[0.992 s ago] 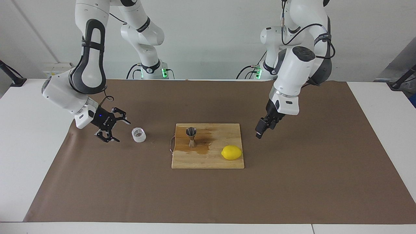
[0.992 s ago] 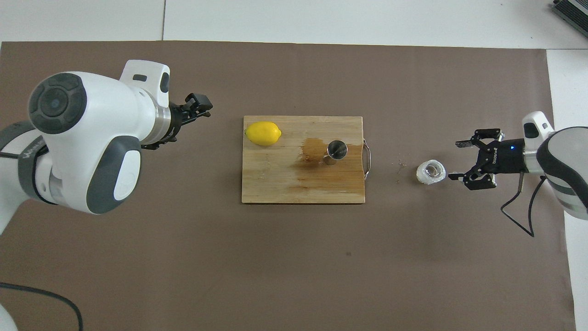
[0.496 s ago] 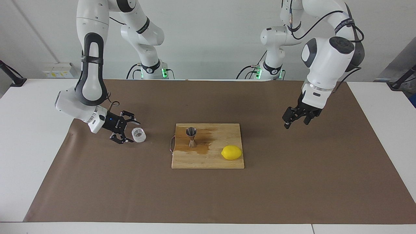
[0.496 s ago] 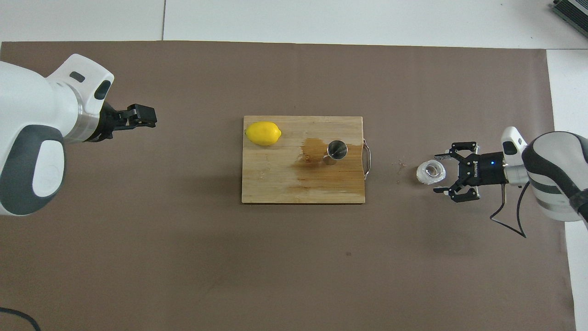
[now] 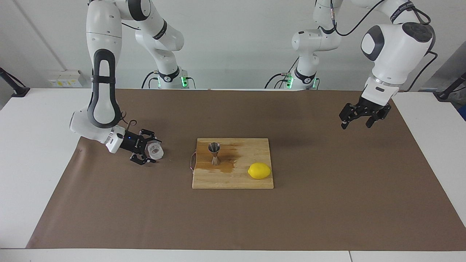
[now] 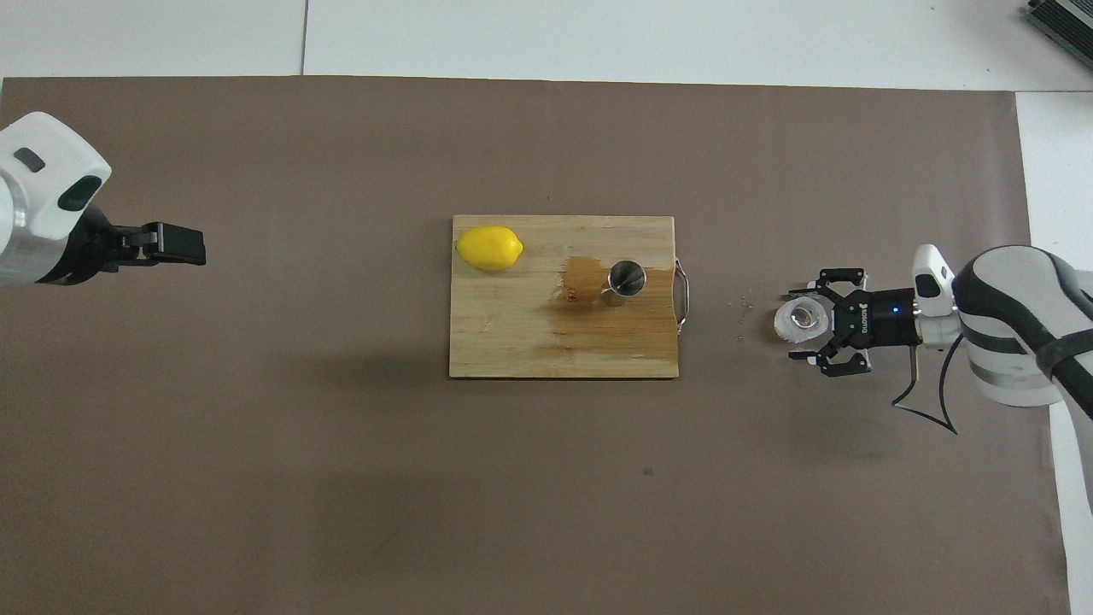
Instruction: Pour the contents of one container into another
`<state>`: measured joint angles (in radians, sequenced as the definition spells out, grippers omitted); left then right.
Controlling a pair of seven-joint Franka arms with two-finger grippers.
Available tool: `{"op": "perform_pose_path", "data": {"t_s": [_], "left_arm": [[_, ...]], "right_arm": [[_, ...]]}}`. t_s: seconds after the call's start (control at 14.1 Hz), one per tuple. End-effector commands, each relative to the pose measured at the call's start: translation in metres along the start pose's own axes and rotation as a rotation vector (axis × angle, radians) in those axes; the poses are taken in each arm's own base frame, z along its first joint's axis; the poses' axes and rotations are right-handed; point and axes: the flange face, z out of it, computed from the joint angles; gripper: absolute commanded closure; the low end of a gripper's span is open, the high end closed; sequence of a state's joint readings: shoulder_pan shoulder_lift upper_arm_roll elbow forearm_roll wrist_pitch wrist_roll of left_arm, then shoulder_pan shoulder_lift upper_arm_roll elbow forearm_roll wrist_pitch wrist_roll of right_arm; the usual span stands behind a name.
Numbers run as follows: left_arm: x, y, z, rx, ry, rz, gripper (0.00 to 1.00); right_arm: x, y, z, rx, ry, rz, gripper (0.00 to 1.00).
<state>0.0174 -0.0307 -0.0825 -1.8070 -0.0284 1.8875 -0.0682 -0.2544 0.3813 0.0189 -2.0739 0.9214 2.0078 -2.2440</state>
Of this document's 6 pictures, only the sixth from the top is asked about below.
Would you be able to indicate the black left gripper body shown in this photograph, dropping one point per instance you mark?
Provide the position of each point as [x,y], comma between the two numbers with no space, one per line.
[90,248]

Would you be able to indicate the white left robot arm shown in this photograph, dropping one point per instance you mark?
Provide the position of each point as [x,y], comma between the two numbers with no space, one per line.
[43,154]

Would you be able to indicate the steel double jigger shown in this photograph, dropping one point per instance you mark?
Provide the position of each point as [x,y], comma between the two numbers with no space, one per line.
[628,278]

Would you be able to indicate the wooden cutting board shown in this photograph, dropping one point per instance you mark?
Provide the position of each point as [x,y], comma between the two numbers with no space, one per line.
[512,333]

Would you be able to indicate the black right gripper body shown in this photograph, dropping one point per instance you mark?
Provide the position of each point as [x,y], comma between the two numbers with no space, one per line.
[879,320]

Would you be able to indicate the yellow lemon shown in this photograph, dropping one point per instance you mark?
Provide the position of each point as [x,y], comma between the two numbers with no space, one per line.
[488,248]

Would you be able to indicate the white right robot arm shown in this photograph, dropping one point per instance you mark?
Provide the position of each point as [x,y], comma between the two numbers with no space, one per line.
[999,342]

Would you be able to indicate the small clear glass cup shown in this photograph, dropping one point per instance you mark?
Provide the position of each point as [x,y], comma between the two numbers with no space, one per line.
[803,318]

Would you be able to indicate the black ribbed device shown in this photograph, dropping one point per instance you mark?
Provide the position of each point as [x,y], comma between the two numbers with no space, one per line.
[1067,26]

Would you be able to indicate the brown paper table mat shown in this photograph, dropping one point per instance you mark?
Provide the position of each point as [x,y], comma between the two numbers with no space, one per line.
[256,470]

